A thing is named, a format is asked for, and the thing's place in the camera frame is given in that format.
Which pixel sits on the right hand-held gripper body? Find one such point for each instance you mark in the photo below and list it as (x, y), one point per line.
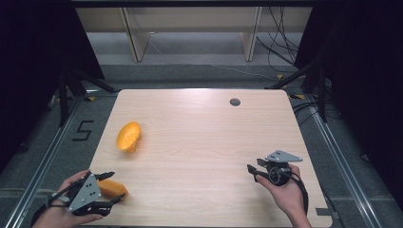
(278, 173)

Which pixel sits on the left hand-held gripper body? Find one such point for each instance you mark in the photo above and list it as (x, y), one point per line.
(85, 193)

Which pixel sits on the person's right hand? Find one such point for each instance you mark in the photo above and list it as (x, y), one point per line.
(288, 196)

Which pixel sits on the person's left hand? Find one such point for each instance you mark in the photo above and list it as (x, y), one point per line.
(57, 215)

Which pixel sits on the yellow-orange perforated plastic bowl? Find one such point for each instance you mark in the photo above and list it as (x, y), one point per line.
(127, 136)

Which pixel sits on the grey round table grommet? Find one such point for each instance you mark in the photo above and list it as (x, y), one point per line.
(235, 102)

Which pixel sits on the yellow black floor tape piece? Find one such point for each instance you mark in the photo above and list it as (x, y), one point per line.
(297, 96)

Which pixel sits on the black metal tripod stand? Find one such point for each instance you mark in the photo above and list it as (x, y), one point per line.
(321, 95)
(65, 95)

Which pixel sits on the dark curtain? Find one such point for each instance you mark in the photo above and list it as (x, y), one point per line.
(367, 79)
(34, 72)

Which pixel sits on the aluminium floor rail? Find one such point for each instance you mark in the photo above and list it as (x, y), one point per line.
(41, 164)
(345, 171)

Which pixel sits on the beige wooden desk frame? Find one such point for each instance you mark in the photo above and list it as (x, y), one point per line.
(136, 34)

